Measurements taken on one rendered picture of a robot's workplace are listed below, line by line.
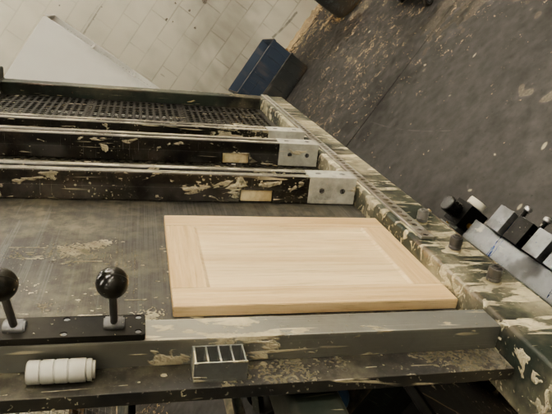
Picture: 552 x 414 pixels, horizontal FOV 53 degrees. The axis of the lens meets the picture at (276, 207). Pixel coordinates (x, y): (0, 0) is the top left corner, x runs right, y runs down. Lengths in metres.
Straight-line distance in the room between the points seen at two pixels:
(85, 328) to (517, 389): 0.62
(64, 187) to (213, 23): 4.95
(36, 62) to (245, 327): 4.13
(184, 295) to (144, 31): 5.32
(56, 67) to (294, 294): 4.01
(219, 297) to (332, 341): 0.20
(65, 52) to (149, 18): 1.58
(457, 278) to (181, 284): 0.48
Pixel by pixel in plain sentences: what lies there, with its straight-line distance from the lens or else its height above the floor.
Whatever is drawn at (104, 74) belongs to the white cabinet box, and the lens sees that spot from 4.73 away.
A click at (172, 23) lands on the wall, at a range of 6.12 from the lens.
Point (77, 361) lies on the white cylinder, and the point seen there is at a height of 1.41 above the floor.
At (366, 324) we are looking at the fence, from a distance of 0.84.
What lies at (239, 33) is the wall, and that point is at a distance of 6.21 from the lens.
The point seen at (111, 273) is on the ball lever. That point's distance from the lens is 0.66.
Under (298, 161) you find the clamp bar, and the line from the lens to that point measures 1.70.
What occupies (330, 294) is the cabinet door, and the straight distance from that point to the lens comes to 0.94.
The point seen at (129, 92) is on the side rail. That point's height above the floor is 1.40.
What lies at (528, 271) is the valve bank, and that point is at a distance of 1.17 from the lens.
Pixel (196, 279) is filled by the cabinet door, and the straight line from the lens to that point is 0.94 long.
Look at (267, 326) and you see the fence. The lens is 0.79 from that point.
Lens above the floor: 1.59
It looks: 23 degrees down
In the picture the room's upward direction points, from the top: 56 degrees counter-clockwise
